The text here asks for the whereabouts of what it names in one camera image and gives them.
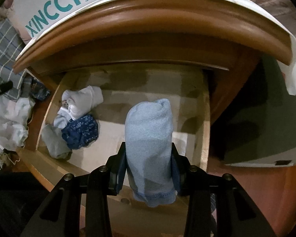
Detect white sock bundle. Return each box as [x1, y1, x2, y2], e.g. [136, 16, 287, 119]
[60, 86, 104, 120]

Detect blue patterned cloth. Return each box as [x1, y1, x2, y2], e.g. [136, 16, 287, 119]
[22, 76, 51, 102]

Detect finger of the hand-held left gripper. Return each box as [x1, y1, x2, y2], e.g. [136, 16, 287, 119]
[0, 81, 13, 104]

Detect grey plaid cloth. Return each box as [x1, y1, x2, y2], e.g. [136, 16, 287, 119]
[0, 20, 35, 97]

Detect wooden drawer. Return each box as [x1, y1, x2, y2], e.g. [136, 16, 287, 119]
[16, 65, 211, 237]

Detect grey rolled underwear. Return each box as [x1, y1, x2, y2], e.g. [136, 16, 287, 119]
[41, 124, 72, 159]

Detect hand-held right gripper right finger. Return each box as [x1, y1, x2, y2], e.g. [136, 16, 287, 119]
[171, 142, 278, 237]

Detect brown wooden nightstand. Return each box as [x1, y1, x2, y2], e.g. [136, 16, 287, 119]
[12, 0, 295, 129]

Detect grey-green board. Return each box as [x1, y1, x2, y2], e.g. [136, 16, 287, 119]
[223, 54, 296, 167]

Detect person's dark trousers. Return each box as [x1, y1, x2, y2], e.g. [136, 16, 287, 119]
[0, 171, 55, 237]

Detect navy floral underwear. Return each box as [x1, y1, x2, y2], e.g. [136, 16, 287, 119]
[61, 115, 99, 150]

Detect white floral cloth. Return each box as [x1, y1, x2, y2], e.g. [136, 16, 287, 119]
[0, 95, 36, 176]

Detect small pale blue underwear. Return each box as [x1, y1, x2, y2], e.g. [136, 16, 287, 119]
[54, 106, 73, 129]

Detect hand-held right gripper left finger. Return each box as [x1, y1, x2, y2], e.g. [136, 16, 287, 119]
[27, 142, 127, 237]

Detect white cardboard shoebox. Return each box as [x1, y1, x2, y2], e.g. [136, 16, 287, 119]
[15, 0, 296, 95]

